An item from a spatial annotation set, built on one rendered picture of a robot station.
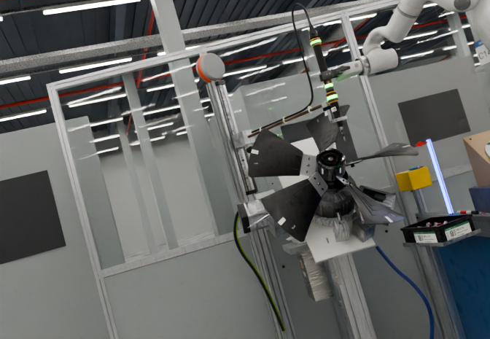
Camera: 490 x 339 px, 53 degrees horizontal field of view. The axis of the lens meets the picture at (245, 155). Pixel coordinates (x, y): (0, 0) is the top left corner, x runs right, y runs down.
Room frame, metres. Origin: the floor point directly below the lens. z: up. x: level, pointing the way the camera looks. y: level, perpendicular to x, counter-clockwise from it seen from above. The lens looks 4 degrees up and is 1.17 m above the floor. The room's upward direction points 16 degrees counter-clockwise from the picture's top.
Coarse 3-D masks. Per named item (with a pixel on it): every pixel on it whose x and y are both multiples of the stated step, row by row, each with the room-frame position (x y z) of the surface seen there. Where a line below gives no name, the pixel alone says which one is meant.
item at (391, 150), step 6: (390, 144) 2.19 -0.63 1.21; (396, 144) 2.15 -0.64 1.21; (402, 144) 2.12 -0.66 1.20; (384, 150) 2.11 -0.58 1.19; (390, 150) 2.06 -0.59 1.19; (396, 150) 2.05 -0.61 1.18; (402, 150) 2.03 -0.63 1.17; (408, 150) 2.03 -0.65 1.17; (414, 150) 2.02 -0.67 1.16; (366, 156) 2.11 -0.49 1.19; (372, 156) 2.04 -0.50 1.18; (378, 156) 2.01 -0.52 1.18; (384, 156) 2.00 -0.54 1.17
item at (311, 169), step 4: (304, 156) 2.09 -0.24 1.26; (308, 156) 2.08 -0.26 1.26; (312, 156) 2.08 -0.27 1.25; (304, 160) 2.09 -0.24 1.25; (308, 160) 2.09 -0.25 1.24; (312, 160) 2.08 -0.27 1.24; (304, 164) 2.09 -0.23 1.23; (312, 164) 2.08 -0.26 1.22; (300, 168) 2.10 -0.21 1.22; (304, 168) 2.10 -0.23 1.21; (308, 168) 2.09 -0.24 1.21; (312, 168) 2.09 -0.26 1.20; (300, 172) 2.10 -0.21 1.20; (304, 172) 2.10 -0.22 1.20; (308, 172) 2.09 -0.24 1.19; (312, 172) 2.09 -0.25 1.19
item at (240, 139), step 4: (240, 132) 2.50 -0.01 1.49; (244, 132) 2.50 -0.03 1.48; (248, 132) 2.51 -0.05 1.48; (232, 136) 2.55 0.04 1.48; (236, 136) 2.52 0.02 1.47; (240, 136) 2.50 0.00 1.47; (244, 136) 2.49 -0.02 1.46; (252, 136) 2.53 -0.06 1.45; (236, 140) 2.53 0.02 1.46; (240, 140) 2.51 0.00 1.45; (244, 140) 2.49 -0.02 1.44; (248, 140) 2.50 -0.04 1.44; (252, 140) 2.52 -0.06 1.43; (236, 144) 2.54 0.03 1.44; (240, 144) 2.52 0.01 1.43; (244, 144) 2.50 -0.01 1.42; (236, 148) 2.56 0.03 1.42; (240, 148) 2.58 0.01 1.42
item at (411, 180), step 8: (416, 168) 2.34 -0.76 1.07; (424, 168) 2.33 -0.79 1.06; (400, 176) 2.42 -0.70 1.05; (408, 176) 2.32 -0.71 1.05; (416, 176) 2.32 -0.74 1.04; (424, 176) 2.33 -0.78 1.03; (400, 184) 2.44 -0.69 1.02; (408, 184) 2.35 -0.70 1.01; (416, 184) 2.32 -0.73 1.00; (424, 184) 2.33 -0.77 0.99
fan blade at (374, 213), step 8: (352, 192) 1.91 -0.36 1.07; (360, 192) 1.95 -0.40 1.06; (360, 200) 1.88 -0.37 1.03; (368, 200) 1.91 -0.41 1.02; (360, 208) 1.84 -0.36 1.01; (368, 208) 1.86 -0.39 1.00; (376, 208) 1.89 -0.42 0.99; (384, 208) 1.94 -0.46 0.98; (368, 216) 1.82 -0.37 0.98; (376, 216) 1.84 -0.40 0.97; (384, 216) 1.86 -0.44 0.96; (400, 216) 1.92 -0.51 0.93; (368, 224) 1.79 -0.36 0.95; (376, 224) 1.81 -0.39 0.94
